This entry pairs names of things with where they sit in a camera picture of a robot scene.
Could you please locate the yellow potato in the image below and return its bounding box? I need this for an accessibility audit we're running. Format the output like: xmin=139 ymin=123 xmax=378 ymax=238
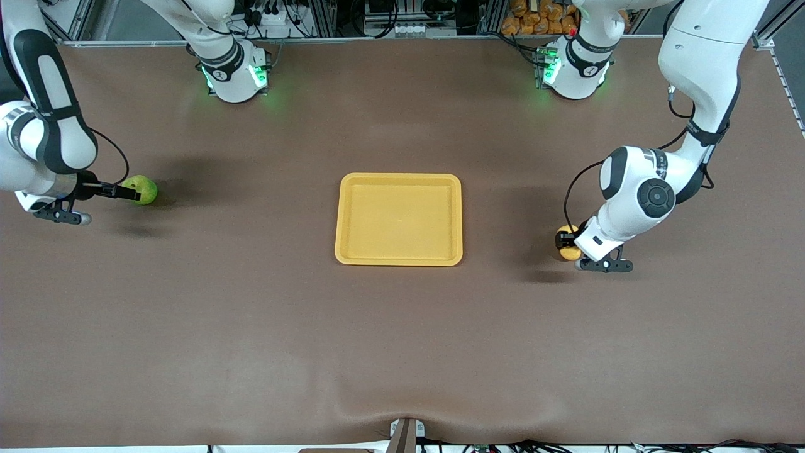
xmin=556 ymin=225 xmax=583 ymax=262

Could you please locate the green apple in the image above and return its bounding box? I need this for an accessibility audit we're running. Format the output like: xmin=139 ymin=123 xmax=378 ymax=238
xmin=121 ymin=175 xmax=159 ymax=206

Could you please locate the yellow plastic tray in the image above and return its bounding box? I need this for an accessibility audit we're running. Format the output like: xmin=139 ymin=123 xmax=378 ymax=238
xmin=334 ymin=172 xmax=464 ymax=267

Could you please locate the brown table cover mat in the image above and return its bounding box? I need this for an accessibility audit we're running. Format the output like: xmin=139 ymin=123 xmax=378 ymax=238
xmin=0 ymin=35 xmax=805 ymax=449

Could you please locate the bag of orange snacks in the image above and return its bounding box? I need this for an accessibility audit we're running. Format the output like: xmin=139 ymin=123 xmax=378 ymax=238
xmin=501 ymin=0 xmax=580 ymax=36

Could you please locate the white power strip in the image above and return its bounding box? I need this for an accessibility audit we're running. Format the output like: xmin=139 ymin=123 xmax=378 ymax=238
xmin=247 ymin=0 xmax=297 ymax=27

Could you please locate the metal table edge clamp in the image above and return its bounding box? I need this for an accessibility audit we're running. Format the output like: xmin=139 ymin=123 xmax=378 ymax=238
xmin=389 ymin=418 xmax=426 ymax=453

